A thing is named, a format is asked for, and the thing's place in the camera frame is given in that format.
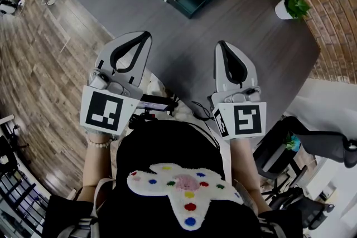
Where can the person's right forearm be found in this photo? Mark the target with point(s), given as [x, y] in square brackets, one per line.
[245, 172]

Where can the black metal rack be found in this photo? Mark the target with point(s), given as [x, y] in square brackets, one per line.
[22, 200]

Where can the teal potted plant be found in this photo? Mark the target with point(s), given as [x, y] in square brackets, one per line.
[293, 143]

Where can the person's legs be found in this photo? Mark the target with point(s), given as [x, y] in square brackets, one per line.
[184, 112]

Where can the black chest-mounted device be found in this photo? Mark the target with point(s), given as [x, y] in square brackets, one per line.
[153, 104]

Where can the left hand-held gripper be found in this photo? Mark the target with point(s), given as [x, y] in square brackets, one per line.
[104, 111]

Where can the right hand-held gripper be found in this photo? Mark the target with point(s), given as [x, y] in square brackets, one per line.
[248, 120]

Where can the black mesh office chair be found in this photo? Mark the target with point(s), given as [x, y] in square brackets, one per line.
[320, 142]

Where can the person's black shirt torso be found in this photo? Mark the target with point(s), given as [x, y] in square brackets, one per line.
[167, 147]

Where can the green plant in white pot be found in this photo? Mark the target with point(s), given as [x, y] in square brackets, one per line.
[283, 11]

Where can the person's left forearm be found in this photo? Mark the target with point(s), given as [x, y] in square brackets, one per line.
[96, 167]

